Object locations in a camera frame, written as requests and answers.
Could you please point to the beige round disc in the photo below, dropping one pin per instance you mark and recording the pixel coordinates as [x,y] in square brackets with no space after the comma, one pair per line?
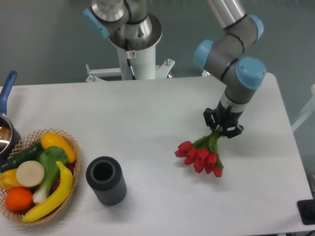
[30,173]

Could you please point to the yellow squash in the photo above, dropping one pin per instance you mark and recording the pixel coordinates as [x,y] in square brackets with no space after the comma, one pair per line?
[50,139]

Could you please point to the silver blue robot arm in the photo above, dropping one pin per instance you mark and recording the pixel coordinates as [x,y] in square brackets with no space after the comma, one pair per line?
[224,59]

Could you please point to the red tulip bouquet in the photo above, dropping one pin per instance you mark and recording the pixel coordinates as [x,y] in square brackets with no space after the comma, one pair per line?
[203,154]

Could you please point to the green bok choy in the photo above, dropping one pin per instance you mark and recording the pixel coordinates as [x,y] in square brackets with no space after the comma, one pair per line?
[48,158]

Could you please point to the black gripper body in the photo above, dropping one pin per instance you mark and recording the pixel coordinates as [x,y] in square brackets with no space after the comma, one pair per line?
[225,117]

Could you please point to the yellow banana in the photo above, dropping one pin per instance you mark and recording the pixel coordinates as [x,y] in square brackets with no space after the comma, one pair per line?
[55,200]

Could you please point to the orange fruit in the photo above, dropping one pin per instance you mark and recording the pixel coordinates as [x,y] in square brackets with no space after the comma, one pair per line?
[18,199]

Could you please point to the white mounting bracket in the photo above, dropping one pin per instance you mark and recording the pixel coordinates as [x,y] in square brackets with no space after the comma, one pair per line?
[162,71]

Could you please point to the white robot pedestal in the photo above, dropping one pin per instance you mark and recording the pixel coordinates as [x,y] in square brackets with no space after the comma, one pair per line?
[136,48]

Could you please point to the woven wicker basket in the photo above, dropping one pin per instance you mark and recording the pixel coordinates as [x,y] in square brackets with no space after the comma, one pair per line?
[29,141]

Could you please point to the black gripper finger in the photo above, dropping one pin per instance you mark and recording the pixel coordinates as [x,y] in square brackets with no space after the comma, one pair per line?
[209,118]
[231,132]

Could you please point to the blue handled saucepan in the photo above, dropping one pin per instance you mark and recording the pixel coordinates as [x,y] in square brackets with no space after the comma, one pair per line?
[9,136]

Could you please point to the black device at edge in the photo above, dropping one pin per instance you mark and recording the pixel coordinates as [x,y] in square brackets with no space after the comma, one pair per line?
[307,211]

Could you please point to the yellow bell pepper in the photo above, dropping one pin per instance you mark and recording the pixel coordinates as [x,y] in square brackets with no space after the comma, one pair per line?
[8,180]

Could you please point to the dark grey ribbed vase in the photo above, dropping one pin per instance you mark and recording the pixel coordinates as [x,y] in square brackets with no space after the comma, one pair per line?
[105,177]

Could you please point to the green cucumber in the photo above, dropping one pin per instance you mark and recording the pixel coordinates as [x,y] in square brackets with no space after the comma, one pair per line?
[28,154]

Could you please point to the red item in basket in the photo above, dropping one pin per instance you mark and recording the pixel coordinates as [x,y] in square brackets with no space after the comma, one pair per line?
[57,182]

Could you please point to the white frame at right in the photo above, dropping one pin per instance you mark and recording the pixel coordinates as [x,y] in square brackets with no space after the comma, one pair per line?
[305,112]

